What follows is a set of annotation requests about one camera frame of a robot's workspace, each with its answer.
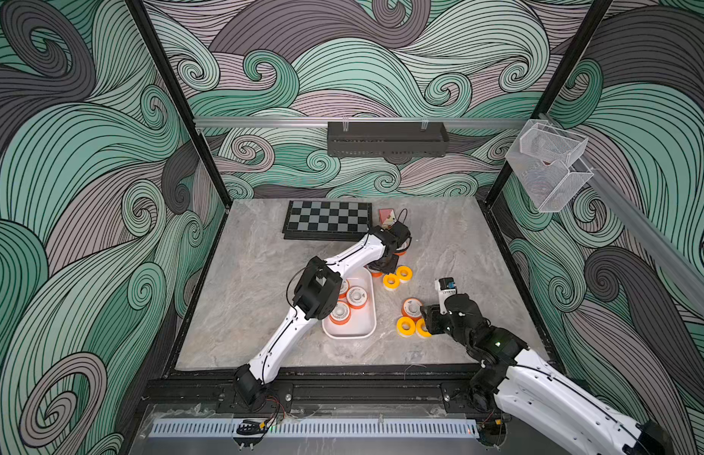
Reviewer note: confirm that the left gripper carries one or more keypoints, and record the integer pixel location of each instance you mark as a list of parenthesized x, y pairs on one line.
[(392, 268)]

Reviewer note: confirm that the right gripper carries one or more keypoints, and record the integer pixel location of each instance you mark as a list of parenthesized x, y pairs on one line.
[(432, 320)]

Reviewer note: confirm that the white storage box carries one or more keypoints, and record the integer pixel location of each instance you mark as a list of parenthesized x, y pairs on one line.
[(363, 322)]

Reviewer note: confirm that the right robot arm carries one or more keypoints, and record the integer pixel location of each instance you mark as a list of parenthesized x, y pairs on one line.
[(514, 379)]

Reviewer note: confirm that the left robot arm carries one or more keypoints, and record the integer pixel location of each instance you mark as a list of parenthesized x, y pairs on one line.
[(315, 296)]

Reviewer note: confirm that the red card box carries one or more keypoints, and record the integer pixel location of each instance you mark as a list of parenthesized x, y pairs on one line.
[(388, 218)]

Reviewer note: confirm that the yellow tape roll upper right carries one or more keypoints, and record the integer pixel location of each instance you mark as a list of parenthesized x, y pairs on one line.
[(404, 273)]

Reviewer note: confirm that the yellow tape roll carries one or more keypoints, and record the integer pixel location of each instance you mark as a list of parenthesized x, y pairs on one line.
[(406, 327), (404, 273), (391, 281), (421, 329)]

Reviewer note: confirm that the yellow tape roll lower right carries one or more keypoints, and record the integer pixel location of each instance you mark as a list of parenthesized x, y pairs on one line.
[(421, 329)]

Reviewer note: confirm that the yellow tape roll upper left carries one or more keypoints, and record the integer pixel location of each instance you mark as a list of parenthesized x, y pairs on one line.
[(391, 281)]

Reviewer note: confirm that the yellow tape roll lower left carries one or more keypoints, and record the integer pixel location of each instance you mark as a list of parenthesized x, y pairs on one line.
[(406, 327)]

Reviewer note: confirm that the black chessboard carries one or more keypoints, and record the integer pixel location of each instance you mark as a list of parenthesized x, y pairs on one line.
[(327, 220)]

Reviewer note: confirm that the clear acrylic bin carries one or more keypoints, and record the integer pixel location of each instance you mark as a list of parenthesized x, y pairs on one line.
[(548, 163)]

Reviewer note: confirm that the white perforated strip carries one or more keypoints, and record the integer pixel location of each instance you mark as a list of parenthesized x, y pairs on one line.
[(380, 427)]

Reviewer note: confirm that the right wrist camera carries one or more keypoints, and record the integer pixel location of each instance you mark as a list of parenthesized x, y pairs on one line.
[(446, 287)]

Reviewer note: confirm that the black wall shelf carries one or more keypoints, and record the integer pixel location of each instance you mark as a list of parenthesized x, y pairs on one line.
[(387, 139)]

